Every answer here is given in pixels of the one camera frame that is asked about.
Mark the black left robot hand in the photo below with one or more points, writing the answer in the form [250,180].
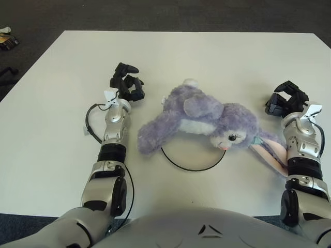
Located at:
[124,85]

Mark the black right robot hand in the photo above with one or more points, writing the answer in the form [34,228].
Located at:
[294,100]

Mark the purple plush bunny doll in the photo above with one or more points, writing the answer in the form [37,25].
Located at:
[201,116]

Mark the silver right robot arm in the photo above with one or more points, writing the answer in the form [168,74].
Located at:
[302,155]

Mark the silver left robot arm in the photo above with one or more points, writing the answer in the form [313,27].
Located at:
[111,144]

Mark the white plate with black rim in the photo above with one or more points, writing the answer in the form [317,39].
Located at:
[194,157]

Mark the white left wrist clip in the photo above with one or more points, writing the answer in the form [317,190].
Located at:
[111,96]

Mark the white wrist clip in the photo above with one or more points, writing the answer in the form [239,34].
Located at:
[314,112]
[111,96]

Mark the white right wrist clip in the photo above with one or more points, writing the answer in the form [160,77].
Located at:
[314,112]

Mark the black floor stand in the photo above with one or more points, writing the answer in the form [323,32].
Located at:
[9,73]

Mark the black yellow box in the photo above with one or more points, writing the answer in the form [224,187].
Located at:
[9,42]

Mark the white crumpled object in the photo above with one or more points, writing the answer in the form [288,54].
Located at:
[5,30]

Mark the grey robot torso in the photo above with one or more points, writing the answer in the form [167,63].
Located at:
[181,230]

